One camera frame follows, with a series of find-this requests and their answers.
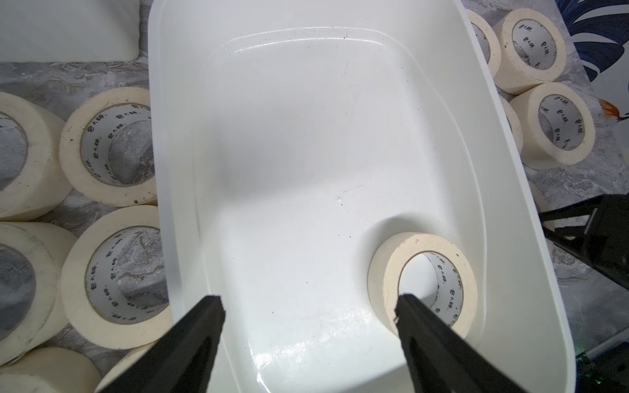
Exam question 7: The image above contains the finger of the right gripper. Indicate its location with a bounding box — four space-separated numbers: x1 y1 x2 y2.
542 226 591 263
538 201 597 221

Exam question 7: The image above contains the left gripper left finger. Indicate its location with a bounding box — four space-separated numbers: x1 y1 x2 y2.
103 296 225 392

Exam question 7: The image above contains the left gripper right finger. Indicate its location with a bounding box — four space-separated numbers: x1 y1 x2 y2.
395 294 523 393

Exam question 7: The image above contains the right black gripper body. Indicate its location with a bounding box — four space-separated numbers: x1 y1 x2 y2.
586 195 628 290

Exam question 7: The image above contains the cream masking tape roll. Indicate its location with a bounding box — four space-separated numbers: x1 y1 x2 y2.
94 342 157 393
61 205 173 350
528 181 555 230
1 93 72 221
1 347 102 392
1 222 76 365
501 97 524 154
493 8 567 95
59 87 157 207
467 9 502 78
509 82 596 170
367 232 479 339

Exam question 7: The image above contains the white plastic storage tray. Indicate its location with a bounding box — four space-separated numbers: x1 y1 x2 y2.
148 1 576 392

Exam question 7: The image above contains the brown lidded storage case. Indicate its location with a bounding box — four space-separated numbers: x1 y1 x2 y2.
1 1 140 63

